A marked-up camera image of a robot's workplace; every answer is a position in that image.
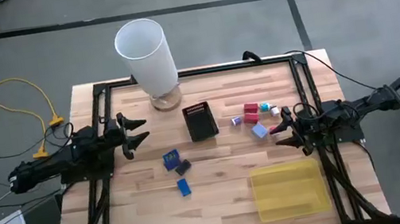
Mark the large blue printed box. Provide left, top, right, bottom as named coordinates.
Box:
left=161, top=149, right=183, bottom=172

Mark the small black box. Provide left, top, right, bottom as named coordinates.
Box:
left=173, top=158, right=194, bottom=178

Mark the light blue box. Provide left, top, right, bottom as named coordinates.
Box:
left=250, top=121, right=271, bottom=141

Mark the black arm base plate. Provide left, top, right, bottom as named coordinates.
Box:
left=302, top=95, right=366, bottom=149
left=57, top=156, right=119, bottom=187

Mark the red box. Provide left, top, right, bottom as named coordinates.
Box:
left=243, top=101, right=261, bottom=116
left=243, top=111, right=262, bottom=126

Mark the small plain blue box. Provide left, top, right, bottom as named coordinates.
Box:
left=176, top=176, right=193, bottom=198

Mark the yellow translucent plastic tray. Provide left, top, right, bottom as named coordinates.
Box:
left=247, top=155, right=334, bottom=224

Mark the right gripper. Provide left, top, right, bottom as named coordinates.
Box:
left=265, top=102, right=319, bottom=162

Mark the black plastic basket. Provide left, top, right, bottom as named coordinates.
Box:
left=181, top=99, right=222, bottom=145

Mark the white shade wooden base lamp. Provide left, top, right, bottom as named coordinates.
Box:
left=111, top=13, right=186, bottom=119

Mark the black aluminium table frame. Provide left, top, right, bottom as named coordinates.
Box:
left=32, top=41, right=393, bottom=224

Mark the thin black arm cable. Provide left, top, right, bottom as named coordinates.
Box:
left=282, top=37, right=381, bottom=105

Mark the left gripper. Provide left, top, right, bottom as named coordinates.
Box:
left=102, top=108, right=154, bottom=163

